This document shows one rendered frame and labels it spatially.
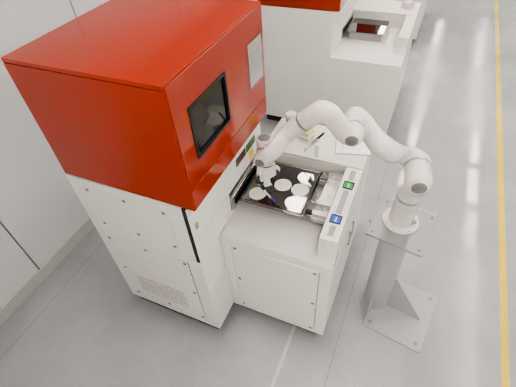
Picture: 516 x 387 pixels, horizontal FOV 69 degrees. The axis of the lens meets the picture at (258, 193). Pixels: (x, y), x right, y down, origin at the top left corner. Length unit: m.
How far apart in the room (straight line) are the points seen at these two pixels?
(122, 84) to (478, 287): 2.62
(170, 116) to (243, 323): 1.71
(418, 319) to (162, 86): 2.19
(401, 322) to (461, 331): 0.37
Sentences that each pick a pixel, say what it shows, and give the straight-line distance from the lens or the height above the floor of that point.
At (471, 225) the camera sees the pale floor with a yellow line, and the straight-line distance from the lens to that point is 3.46.
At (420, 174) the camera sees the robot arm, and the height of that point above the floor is 1.25.
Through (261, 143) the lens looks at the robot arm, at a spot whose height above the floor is 1.30.
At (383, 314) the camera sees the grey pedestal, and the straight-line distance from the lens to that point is 2.76.
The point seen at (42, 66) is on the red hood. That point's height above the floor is 1.81.
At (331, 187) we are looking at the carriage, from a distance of 2.19.
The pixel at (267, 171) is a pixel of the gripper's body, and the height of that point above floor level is 1.10.
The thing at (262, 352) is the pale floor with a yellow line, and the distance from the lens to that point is 2.59.
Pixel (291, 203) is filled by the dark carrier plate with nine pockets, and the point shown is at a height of 0.90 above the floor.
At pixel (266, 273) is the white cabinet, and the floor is 0.59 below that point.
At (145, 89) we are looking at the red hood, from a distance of 1.33.
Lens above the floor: 2.40
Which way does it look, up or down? 45 degrees down
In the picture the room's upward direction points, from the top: 5 degrees counter-clockwise
